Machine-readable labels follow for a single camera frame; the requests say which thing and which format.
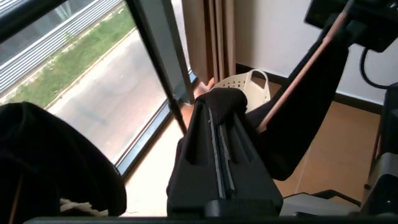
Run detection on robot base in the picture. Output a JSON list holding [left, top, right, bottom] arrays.
[[279, 82, 398, 218]]

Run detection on white laundry basket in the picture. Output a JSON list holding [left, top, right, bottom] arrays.
[[211, 68, 271, 113]]

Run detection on beige curtain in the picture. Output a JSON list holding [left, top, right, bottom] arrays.
[[182, 0, 236, 90]]

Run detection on black shorts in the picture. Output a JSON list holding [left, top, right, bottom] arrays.
[[0, 101, 127, 218]]

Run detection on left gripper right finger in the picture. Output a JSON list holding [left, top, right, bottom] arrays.
[[218, 112, 284, 217]]

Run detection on black clothes rack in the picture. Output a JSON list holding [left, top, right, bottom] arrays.
[[0, 0, 190, 137]]

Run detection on black garment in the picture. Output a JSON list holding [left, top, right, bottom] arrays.
[[166, 18, 354, 200]]

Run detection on black cable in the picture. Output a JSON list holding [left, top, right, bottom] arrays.
[[359, 48, 390, 91]]

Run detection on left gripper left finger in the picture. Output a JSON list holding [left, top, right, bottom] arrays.
[[167, 101, 226, 218]]

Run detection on window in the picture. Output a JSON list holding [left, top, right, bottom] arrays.
[[0, 0, 200, 180]]

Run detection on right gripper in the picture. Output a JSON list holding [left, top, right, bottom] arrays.
[[303, 0, 398, 53]]

